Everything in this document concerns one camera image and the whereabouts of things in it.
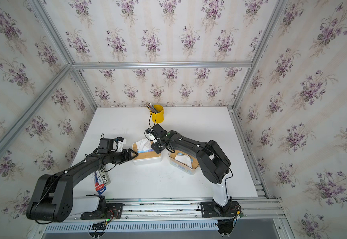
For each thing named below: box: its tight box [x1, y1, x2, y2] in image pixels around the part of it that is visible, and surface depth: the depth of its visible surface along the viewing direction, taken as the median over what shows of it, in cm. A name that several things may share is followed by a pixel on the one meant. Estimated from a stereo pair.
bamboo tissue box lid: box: [168, 149, 199, 170], surface depth 83 cm
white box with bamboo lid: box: [132, 143, 163, 166], surface depth 89 cm
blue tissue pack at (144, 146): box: [135, 138, 155, 154], surface depth 90 cm
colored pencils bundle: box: [146, 102, 159, 114], surface depth 103 cm
